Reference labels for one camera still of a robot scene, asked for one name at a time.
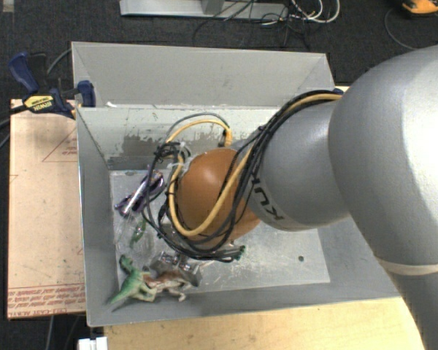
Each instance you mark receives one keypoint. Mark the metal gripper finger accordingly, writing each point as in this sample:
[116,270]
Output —
[165,261]
[190,272]

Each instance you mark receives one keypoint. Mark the brown toy dinosaur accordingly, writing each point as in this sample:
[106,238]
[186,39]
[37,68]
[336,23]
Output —
[168,283]

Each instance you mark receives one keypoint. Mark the clear plastic bottle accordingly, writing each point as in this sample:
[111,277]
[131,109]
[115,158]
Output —
[135,237]

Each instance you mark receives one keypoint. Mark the green toy dinosaur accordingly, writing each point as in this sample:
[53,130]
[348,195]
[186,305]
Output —
[133,284]

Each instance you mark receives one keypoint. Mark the purple sunglasses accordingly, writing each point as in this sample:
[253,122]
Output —
[137,195]

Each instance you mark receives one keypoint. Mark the brown cardboard board, red print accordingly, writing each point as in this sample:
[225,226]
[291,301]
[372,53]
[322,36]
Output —
[44,210]

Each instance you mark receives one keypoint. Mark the grey metal bin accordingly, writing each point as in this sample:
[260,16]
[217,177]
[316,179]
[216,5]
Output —
[219,82]

